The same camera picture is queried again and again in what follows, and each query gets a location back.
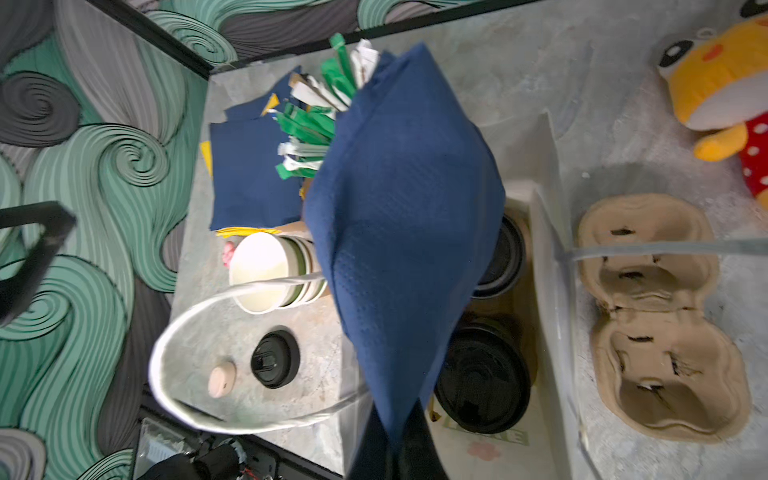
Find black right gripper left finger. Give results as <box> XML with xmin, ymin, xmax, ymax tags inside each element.
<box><xmin>346</xmin><ymin>406</ymin><xmax>393</xmax><ymax>480</ymax></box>

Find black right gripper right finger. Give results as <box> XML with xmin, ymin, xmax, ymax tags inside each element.
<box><xmin>395</xmin><ymin>403</ymin><xmax>448</xmax><ymax>480</ymax></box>

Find black coffee cup lid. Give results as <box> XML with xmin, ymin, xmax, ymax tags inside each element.
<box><xmin>434</xmin><ymin>317</ymin><xmax>534</xmax><ymax>435</ymax></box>

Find white paper takeout bag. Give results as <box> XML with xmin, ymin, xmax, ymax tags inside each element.
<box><xmin>149</xmin><ymin>112</ymin><xmax>767</xmax><ymax>479</ymax></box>

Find stack of black lids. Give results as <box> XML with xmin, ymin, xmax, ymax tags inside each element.
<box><xmin>250</xmin><ymin>329</ymin><xmax>301</xmax><ymax>389</ymax></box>

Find pink earbud case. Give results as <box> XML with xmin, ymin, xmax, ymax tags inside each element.
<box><xmin>208</xmin><ymin>361</ymin><xmax>237</xmax><ymax>398</ymax></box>

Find stack of paper cups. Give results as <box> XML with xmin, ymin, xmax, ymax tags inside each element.
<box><xmin>228</xmin><ymin>233</ymin><xmax>327</xmax><ymax>315</ymax></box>

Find small pink pig toy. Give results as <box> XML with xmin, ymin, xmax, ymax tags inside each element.
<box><xmin>222</xmin><ymin>241</ymin><xmax>236</xmax><ymax>268</ymax></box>

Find brown pulp cup carrier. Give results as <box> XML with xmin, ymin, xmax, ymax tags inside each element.
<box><xmin>575</xmin><ymin>193</ymin><xmax>753</xmax><ymax>445</ymax></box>

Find dark blue napkin stack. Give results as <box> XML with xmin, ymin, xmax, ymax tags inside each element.
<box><xmin>209</xmin><ymin>74</ymin><xmax>303</xmax><ymax>231</ymax></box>

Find green white wrapped straws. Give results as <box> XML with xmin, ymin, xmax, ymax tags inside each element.
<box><xmin>265</xmin><ymin>34</ymin><xmax>381</xmax><ymax>180</ymax></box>

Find yellow red plush toy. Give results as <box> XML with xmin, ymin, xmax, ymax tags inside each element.
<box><xmin>657</xmin><ymin>0</ymin><xmax>767</xmax><ymax>207</ymax></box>

